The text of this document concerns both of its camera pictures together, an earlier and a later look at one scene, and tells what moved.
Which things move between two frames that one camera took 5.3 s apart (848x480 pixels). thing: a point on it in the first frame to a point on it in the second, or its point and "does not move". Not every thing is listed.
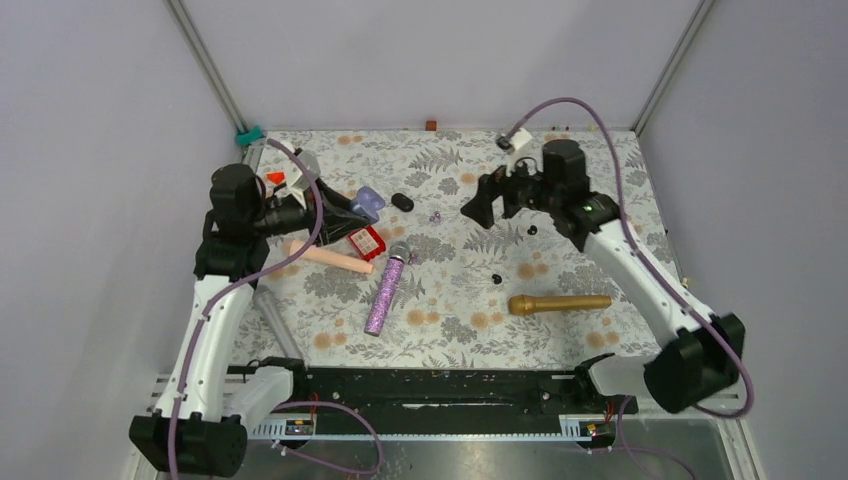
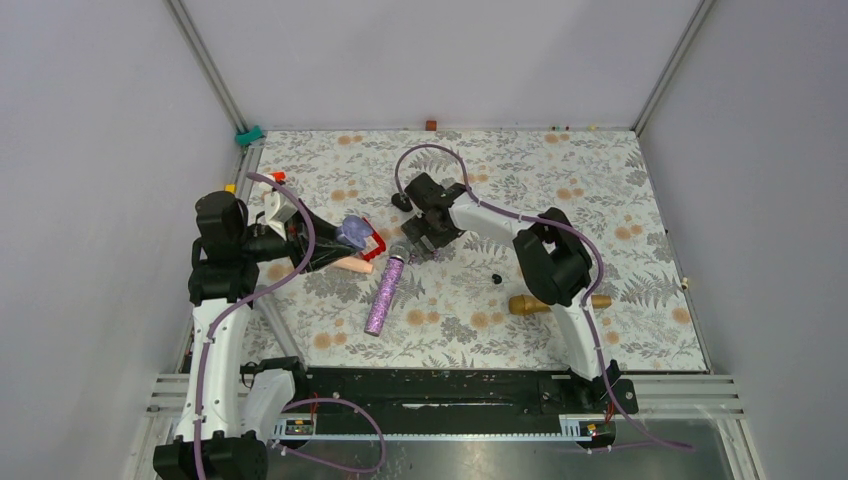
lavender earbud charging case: x=369 y=203 to x=354 y=231
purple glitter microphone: x=387 y=288 does not move
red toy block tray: x=368 y=242 does not move
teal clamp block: x=242 y=139 does not move
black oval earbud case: x=402 y=202 does not move
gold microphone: x=521 y=304 does not move
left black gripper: x=328 y=211 to x=328 y=247
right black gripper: x=490 y=186 to x=416 y=227
